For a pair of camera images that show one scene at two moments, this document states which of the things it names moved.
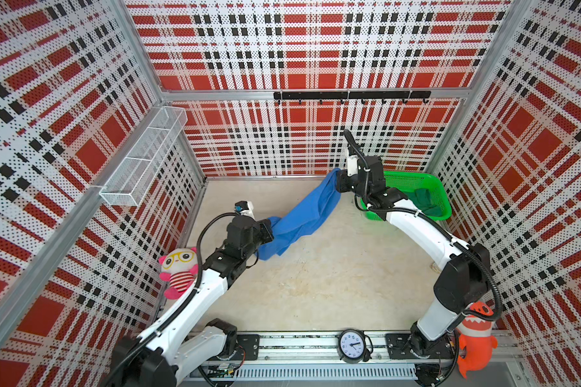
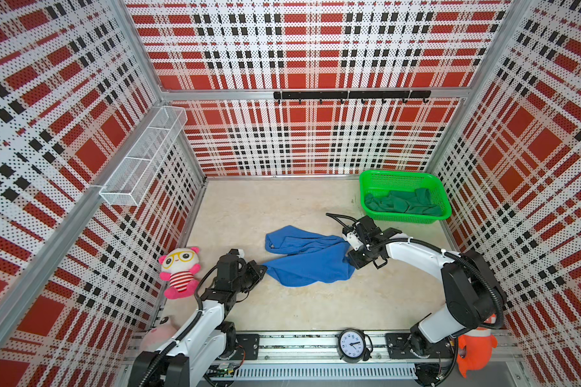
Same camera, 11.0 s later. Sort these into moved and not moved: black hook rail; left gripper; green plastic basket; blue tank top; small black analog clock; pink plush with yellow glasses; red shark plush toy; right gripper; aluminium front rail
Moved: left gripper; blue tank top; right gripper
Not moved: small black analog clock; aluminium front rail; black hook rail; red shark plush toy; pink plush with yellow glasses; green plastic basket
